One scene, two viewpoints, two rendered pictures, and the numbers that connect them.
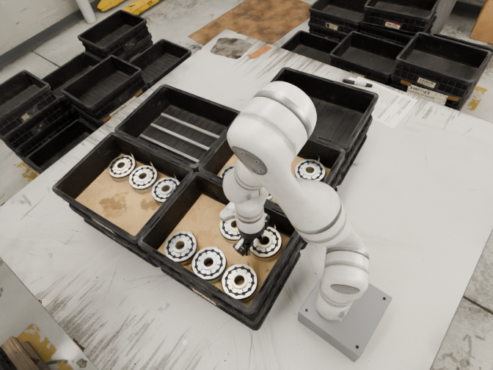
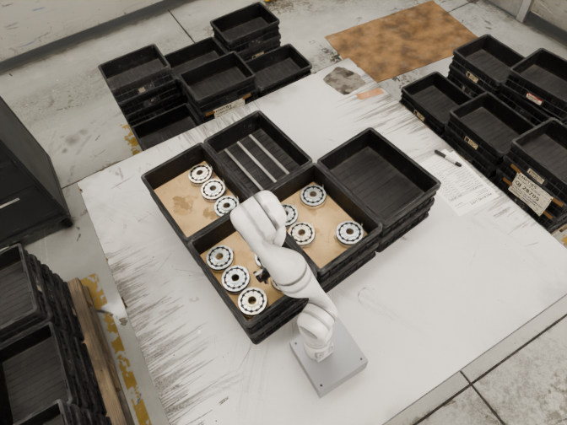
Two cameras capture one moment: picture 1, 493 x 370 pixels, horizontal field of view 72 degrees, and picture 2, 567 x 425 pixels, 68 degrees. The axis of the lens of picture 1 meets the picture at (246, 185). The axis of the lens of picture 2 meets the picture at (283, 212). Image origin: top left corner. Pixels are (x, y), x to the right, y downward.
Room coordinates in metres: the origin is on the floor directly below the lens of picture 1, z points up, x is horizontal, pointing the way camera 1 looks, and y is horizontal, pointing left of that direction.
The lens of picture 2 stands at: (-0.14, -0.27, 2.23)
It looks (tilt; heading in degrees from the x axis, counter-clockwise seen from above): 56 degrees down; 20
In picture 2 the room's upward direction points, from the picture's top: 8 degrees counter-clockwise
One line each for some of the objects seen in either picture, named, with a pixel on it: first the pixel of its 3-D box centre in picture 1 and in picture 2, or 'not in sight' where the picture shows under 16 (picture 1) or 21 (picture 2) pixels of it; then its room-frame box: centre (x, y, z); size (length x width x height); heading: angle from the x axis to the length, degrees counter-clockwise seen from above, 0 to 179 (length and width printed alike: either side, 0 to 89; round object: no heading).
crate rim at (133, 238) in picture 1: (123, 181); (195, 189); (0.73, 0.40, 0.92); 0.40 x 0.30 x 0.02; 49
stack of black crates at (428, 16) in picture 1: (394, 34); (538, 106); (2.04, -1.18, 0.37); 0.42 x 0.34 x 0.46; 43
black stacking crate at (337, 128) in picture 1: (310, 115); (375, 181); (0.93, -0.29, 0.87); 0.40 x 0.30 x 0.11; 49
